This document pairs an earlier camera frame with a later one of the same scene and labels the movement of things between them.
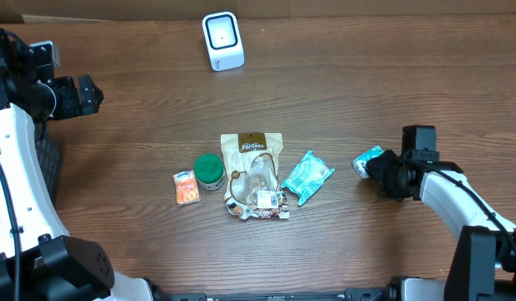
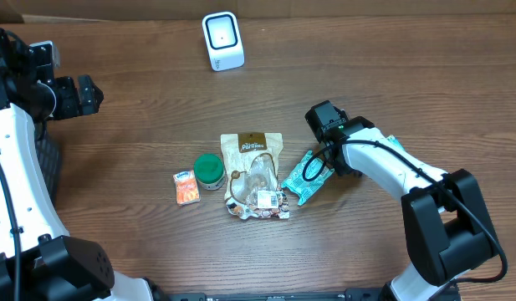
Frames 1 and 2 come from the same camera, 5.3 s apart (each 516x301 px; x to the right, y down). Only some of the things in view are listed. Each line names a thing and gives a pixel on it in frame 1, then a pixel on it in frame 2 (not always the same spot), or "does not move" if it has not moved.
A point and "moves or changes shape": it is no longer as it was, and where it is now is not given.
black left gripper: [74, 107] does not move
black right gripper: [377, 173] to [345, 170]
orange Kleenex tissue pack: [186, 187] does not move
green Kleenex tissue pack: [360, 163] moves or changes shape
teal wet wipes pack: [308, 178] does not move
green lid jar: [209, 170] does not move
